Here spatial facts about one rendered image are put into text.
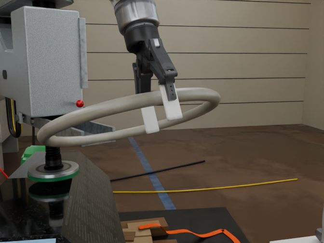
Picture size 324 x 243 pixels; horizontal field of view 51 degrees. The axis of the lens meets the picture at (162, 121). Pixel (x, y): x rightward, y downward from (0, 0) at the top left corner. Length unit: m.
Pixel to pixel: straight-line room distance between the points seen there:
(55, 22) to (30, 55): 0.16
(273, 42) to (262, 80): 0.79
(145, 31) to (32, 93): 0.76
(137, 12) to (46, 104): 0.77
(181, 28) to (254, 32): 1.51
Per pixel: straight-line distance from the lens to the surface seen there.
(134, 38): 0.71
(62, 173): 1.48
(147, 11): 0.73
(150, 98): 0.68
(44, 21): 1.40
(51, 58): 1.40
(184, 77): 6.63
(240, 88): 7.07
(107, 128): 1.15
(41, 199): 1.39
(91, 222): 1.36
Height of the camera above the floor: 1.35
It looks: 10 degrees down
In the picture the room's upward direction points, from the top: straight up
